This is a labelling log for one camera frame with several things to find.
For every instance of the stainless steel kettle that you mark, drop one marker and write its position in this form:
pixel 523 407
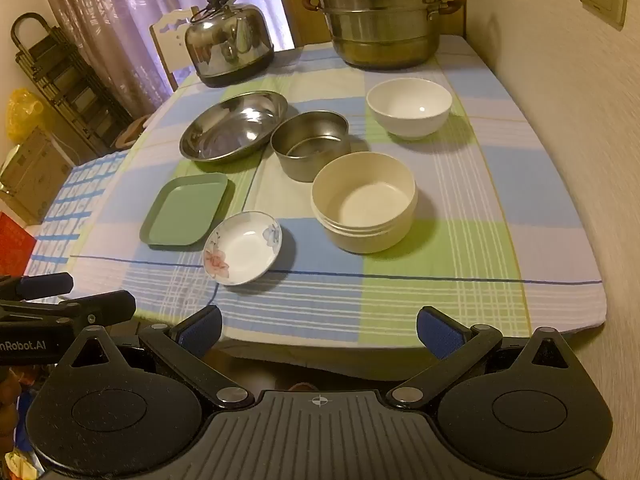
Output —
pixel 225 45

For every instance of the green rectangular plate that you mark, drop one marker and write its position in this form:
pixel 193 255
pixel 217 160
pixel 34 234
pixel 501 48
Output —
pixel 180 210

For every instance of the deep stainless steel bowl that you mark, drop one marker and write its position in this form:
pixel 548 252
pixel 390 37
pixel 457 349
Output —
pixel 295 165

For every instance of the tan wooden object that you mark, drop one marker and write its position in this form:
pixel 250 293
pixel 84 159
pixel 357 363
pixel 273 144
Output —
pixel 132 132

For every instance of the cream plastic bowl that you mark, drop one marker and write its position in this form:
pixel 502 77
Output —
pixel 360 205

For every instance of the white wooden chair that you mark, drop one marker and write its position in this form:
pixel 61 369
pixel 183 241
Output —
pixel 170 45

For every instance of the white ceramic bowl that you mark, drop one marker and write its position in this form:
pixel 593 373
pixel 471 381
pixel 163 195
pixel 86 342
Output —
pixel 400 110

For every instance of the stainless steel steamer pot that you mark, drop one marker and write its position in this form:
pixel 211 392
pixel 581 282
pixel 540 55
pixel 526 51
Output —
pixel 385 25

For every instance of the shallow stainless steel plate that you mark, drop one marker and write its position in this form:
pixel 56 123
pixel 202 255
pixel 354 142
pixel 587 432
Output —
pixel 225 130

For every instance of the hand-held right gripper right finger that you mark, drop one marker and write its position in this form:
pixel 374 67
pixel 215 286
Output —
pixel 440 332

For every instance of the floral white dish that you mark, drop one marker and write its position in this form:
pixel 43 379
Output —
pixel 245 250

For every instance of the dark folding rack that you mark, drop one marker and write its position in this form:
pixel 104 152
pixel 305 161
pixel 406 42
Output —
pixel 65 90

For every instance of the cardboard box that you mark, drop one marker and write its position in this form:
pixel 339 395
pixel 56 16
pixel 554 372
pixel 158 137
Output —
pixel 35 175

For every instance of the blue checkered cloth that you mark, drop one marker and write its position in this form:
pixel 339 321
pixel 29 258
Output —
pixel 65 210

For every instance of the purple curtain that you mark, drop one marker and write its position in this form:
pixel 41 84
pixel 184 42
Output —
pixel 125 20

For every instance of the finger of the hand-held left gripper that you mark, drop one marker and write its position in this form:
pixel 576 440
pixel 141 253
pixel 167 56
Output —
pixel 100 307
pixel 45 285

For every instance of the yellow plastic bag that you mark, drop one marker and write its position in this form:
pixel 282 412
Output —
pixel 22 115

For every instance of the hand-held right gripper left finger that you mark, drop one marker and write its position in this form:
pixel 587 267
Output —
pixel 200 332

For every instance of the red box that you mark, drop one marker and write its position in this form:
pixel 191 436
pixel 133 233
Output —
pixel 15 245

